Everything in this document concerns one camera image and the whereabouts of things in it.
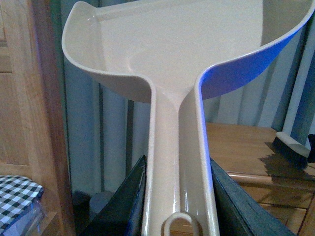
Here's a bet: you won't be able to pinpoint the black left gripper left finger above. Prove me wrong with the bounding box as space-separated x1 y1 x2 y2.
85 155 146 236

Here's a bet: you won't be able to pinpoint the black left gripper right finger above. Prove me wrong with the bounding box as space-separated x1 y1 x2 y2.
210 159 294 236

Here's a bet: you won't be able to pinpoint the beige plastic dustpan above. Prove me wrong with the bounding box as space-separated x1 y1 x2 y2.
62 0 315 236

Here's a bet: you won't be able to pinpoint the wooden nightstand cabinet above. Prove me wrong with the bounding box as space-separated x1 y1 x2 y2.
206 123 315 236

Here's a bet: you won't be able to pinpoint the beige hand brush black bristles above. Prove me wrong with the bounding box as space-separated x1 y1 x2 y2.
272 132 310 169

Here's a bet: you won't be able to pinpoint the black white checkered tablecloth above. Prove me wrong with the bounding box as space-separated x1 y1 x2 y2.
0 175 44 236

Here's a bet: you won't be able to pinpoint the tall wooden cabinet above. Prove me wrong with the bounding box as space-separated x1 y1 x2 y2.
0 0 75 236

